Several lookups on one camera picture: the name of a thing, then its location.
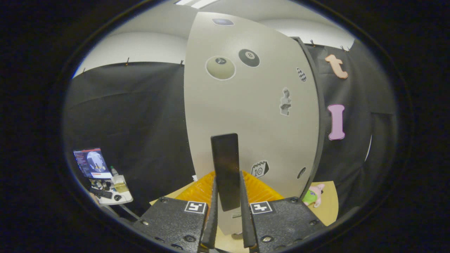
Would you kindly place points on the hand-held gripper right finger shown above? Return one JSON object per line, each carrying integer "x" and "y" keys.
{"x": 246, "y": 221}

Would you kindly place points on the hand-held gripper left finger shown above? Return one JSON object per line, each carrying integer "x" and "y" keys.
{"x": 212, "y": 218}

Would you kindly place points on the light grey shoe cabinet door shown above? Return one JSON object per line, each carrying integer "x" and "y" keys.
{"x": 246, "y": 105}

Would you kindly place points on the grey shoe cabinet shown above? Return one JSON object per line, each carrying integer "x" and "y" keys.
{"x": 321, "y": 112}

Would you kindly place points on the green and pink plush toy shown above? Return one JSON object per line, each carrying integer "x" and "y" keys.
{"x": 310, "y": 196}

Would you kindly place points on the white side table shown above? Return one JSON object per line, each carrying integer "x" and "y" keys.
{"x": 123, "y": 196}

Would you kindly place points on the clear plastic bottle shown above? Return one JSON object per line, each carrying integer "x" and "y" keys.
{"x": 114, "y": 172}

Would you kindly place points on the black keyboard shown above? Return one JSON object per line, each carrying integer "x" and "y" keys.
{"x": 102, "y": 193}

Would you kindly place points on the black backdrop cloth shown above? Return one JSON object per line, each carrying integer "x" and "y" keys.
{"x": 133, "y": 112}

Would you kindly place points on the computer monitor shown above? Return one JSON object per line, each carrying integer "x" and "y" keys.
{"x": 92, "y": 162}

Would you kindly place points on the large ceiling light panel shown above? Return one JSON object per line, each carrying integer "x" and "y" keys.
{"x": 197, "y": 2}

